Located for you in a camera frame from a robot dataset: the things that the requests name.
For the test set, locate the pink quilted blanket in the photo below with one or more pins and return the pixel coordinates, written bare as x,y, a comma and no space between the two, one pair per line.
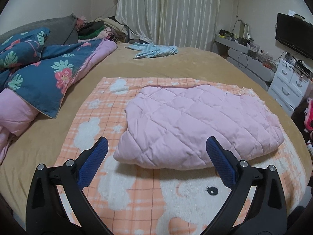
195,127

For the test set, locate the blue floral quilt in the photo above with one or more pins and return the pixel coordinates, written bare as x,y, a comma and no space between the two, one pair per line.
49,73

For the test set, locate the pile of mixed clothes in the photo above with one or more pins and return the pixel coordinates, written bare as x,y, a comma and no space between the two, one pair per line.
102,29

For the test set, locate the white drawer cabinet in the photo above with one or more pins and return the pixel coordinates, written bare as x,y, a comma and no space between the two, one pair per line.
286,83

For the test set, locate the orange plaid cartoon blanket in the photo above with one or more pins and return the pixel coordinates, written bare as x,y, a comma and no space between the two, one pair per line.
146,200

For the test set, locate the grey pillow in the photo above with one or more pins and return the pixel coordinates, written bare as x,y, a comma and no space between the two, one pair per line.
61,29

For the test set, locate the black flat television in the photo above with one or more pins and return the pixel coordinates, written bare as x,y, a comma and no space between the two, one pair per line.
293,36

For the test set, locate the cream striped curtain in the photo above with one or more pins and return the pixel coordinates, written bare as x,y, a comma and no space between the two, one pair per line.
171,9

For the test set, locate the bed with tan sheet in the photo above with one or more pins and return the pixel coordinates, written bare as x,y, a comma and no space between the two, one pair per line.
195,63

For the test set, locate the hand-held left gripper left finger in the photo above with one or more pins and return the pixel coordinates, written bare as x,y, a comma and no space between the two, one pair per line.
94,164

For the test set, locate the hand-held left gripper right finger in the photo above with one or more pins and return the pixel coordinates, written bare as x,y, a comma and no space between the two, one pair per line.
222,164

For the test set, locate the grey curved desk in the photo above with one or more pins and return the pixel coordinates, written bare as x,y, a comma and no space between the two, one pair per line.
254,66

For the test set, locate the light blue garment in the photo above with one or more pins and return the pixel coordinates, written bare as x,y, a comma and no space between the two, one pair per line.
156,50

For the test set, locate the pink cloth item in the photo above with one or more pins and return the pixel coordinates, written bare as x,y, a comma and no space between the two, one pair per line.
310,117

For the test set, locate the cluster of small desk items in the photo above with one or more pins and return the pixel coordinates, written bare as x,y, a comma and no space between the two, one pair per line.
244,40

